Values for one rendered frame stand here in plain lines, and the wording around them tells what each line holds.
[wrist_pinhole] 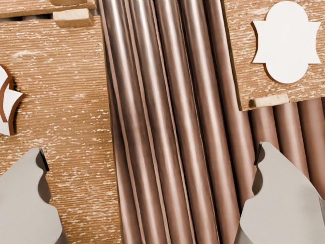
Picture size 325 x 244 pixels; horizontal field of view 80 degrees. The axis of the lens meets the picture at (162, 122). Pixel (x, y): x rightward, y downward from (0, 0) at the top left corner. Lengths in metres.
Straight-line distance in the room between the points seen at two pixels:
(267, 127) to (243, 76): 0.11
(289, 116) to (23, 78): 0.49
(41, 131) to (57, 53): 0.14
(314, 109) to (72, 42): 0.46
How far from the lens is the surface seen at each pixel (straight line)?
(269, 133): 0.42
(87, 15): 0.38
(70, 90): 0.38
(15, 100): 0.39
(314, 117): 0.48
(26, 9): 0.45
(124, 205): 0.40
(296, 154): 0.46
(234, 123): 0.40
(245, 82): 0.39
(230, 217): 0.43
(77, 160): 0.38
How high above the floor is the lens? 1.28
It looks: 87 degrees down
